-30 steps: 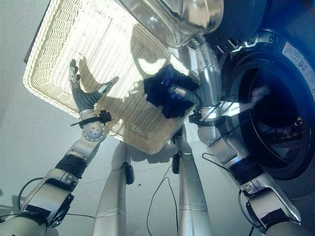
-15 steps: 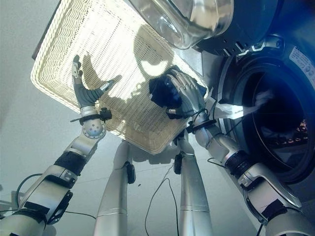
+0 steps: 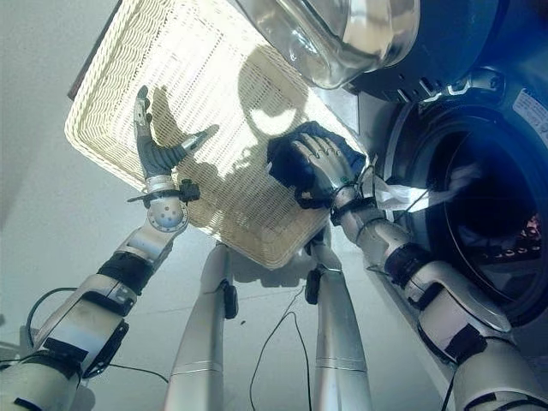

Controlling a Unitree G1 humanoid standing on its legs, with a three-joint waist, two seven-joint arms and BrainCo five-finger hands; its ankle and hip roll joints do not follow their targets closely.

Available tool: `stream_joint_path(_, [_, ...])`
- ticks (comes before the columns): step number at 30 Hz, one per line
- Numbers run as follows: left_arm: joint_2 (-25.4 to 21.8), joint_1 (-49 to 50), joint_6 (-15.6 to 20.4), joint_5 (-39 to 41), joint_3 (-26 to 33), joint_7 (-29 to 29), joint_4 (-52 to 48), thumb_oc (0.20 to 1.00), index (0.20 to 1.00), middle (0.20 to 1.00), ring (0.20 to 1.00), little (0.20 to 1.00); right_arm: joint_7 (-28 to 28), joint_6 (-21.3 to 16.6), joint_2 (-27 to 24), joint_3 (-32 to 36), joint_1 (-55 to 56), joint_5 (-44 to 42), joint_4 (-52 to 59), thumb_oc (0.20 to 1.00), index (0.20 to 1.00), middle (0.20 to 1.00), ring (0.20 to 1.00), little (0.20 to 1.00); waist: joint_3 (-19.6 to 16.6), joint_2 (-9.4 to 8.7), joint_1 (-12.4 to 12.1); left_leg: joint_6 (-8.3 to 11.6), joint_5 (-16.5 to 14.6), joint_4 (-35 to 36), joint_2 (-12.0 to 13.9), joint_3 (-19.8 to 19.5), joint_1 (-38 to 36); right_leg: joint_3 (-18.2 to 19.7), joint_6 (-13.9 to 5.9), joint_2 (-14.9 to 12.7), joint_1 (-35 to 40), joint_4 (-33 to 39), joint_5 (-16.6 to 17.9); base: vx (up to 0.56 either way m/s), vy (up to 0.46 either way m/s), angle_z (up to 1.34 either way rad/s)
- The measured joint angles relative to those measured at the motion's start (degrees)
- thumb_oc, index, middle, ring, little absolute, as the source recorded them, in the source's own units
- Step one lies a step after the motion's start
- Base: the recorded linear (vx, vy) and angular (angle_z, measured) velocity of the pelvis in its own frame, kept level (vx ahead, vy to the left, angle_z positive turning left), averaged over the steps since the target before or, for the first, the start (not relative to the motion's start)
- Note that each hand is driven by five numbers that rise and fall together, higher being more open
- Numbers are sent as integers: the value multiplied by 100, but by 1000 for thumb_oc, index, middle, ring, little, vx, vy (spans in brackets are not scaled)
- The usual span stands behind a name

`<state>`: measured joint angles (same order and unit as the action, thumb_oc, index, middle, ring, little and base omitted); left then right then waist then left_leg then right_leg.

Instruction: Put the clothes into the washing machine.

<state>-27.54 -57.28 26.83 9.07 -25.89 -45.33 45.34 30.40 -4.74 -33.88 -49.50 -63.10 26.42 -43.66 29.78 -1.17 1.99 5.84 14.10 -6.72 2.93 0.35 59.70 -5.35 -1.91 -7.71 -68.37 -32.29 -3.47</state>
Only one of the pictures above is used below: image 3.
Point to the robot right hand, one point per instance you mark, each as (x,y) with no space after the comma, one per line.
(326,159)

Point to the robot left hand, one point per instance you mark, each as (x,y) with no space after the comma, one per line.
(155,155)

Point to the dark navy garment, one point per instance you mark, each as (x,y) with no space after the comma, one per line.
(295,169)

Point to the robot right arm silver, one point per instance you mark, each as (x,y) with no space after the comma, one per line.
(445,299)

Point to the robot left arm silver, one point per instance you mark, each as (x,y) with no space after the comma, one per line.
(92,308)

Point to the washing machine glass door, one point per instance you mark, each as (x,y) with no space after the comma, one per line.
(355,34)

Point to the washing machine label sticker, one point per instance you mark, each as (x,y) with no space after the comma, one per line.
(534,112)

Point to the cream wicker laundry basket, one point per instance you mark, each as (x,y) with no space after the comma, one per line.
(192,107)

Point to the white garment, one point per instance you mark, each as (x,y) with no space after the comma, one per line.
(396,193)

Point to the robot right leg silver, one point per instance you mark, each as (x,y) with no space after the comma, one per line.
(338,338)

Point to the robot leg silver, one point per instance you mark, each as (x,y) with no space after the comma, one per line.
(201,334)
(338,338)

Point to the robot left leg silver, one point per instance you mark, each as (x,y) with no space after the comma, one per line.
(201,334)

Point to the dark red patterned garment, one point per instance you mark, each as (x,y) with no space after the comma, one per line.
(532,233)

